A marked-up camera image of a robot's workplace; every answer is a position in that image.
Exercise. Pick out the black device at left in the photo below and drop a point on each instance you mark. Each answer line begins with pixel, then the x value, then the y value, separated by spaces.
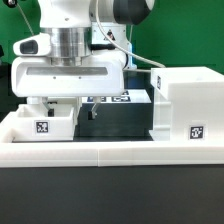
pixel 5 68

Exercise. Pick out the white U-shaped border frame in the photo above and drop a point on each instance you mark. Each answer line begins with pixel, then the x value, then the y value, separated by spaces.
pixel 101 154

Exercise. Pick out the white drawer cabinet box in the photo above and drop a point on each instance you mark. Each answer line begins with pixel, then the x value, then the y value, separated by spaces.
pixel 188 104

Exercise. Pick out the fiducial marker sheet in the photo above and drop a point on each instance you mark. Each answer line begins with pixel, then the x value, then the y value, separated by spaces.
pixel 129 96

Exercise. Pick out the white drawer one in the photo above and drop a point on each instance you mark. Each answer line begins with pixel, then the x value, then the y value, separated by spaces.
pixel 34 123
pixel 53 100

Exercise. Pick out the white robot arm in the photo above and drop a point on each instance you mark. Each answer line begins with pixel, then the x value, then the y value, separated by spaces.
pixel 81 50

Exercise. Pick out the white drawer front one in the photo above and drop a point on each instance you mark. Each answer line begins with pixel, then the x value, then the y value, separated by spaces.
pixel 34 123

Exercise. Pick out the white drawer rear one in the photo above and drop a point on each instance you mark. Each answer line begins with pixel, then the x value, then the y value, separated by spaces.
pixel 53 100

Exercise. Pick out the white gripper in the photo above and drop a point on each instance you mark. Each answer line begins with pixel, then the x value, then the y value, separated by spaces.
pixel 100 74

